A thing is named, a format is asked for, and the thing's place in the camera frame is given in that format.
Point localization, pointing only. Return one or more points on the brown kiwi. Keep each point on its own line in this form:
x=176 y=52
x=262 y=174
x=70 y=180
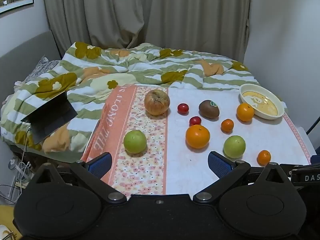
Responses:
x=208 y=110

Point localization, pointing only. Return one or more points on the cream bowl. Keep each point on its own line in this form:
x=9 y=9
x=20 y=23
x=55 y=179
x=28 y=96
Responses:
x=262 y=101

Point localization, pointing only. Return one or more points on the green floral quilt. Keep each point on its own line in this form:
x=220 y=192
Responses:
x=100 y=62

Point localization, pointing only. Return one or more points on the small mandarin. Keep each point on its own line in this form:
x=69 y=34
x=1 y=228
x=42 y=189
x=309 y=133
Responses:
x=227 y=126
x=264 y=157

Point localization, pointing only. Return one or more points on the medium orange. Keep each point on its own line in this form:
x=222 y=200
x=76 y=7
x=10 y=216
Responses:
x=245 y=112

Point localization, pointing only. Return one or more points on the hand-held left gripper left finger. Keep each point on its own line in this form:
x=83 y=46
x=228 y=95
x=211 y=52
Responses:
x=101 y=165

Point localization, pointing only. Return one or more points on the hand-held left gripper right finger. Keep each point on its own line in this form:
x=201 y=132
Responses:
x=220 y=163

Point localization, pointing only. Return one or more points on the red yellow apple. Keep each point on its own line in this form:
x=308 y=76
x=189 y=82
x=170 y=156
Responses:
x=157 y=102

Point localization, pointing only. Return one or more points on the grey padded headboard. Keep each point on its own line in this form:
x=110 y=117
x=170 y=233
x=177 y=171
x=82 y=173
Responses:
x=20 y=52

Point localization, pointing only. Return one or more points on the red cherry tomato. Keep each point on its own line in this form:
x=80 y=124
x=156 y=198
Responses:
x=195 y=121
x=183 y=108

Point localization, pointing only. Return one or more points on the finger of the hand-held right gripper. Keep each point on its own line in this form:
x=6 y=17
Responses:
x=315 y=159

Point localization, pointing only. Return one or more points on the large orange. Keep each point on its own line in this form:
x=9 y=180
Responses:
x=197 y=136

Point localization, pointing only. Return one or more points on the beige curtain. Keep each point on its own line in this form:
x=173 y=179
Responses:
x=125 y=12

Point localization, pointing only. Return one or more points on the pink floral tablecloth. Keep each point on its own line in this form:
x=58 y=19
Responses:
x=180 y=155

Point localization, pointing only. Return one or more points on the green apple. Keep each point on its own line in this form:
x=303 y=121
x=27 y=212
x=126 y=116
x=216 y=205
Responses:
x=234 y=147
x=135 y=141

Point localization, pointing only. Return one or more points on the grey patterned pillow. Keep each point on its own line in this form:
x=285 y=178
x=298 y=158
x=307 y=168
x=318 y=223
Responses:
x=42 y=66

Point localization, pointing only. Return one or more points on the dark grey laptop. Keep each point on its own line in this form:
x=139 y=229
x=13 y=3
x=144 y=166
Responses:
x=50 y=115

